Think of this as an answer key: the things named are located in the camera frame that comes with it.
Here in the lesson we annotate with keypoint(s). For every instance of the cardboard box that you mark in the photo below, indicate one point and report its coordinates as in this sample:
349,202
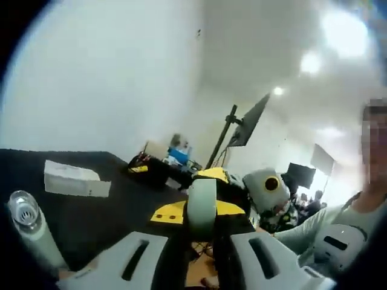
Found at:
157,149

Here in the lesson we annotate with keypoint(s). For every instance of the light green cup body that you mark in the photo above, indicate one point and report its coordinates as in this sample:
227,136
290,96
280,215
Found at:
39,241

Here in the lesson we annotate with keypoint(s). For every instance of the small black monitor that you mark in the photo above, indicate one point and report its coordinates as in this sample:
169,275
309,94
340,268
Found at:
302,175

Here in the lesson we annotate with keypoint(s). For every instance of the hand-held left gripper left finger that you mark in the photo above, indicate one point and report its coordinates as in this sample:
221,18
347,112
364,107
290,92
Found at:
121,259

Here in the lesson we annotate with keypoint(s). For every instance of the black mesh pen holder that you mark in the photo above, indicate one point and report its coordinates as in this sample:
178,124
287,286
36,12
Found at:
136,161

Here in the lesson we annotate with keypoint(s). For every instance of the person in white shirt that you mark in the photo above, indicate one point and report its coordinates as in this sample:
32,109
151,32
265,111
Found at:
372,217

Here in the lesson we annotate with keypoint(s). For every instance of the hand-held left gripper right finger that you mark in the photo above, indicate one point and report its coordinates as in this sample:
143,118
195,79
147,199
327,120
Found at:
287,269

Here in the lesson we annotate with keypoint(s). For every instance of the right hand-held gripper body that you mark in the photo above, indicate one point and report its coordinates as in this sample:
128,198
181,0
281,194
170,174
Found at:
257,187

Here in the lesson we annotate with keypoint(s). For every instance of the ceiling light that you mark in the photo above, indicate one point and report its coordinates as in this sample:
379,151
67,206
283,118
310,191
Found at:
277,90
343,30
310,62

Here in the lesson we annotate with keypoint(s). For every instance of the light grey panel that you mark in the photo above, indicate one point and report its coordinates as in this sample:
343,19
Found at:
322,157

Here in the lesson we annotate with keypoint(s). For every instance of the pale green roll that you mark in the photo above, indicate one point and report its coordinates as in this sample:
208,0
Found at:
201,208

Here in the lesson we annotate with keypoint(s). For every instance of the white chest device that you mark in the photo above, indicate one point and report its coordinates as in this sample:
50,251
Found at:
332,256

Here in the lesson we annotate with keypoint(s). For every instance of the yellow tube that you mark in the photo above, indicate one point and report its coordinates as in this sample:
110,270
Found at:
138,169

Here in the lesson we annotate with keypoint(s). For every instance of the person's right hand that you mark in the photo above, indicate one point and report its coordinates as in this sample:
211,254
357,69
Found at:
279,219

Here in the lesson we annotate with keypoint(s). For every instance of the white box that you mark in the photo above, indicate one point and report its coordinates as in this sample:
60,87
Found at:
72,181

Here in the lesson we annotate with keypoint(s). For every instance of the black monitor stand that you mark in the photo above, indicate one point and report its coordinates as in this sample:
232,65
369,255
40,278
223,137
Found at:
233,113

